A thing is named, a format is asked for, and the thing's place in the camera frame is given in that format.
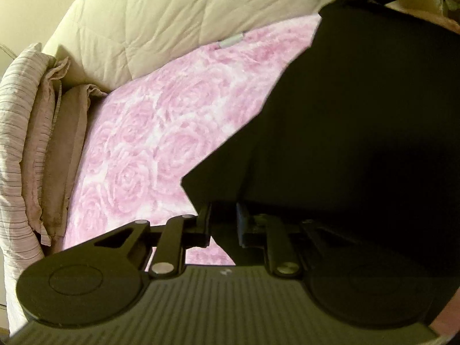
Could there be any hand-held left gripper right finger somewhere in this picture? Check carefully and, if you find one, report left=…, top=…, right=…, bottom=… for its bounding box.
left=235, top=201, right=325, bottom=278

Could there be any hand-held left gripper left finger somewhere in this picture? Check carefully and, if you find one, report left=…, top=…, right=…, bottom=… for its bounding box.
left=94, top=203, right=213, bottom=278

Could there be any black garment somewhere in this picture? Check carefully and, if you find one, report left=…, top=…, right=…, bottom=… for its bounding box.
left=181, top=3, right=460, bottom=295

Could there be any pink floral blanket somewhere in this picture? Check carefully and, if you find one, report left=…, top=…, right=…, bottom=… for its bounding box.
left=63, top=14, right=322, bottom=272

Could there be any ruffled beige pillow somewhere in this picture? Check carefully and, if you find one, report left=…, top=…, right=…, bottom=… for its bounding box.
left=34, top=57, right=108, bottom=247

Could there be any white fabric label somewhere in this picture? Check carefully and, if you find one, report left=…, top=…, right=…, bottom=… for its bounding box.
left=218, top=33, right=246, bottom=48

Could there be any white striped duvet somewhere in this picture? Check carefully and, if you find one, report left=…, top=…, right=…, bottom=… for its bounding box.
left=0, top=42, right=72, bottom=333

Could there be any cream quilt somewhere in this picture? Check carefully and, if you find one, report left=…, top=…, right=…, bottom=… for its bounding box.
left=42, top=0, right=364, bottom=91

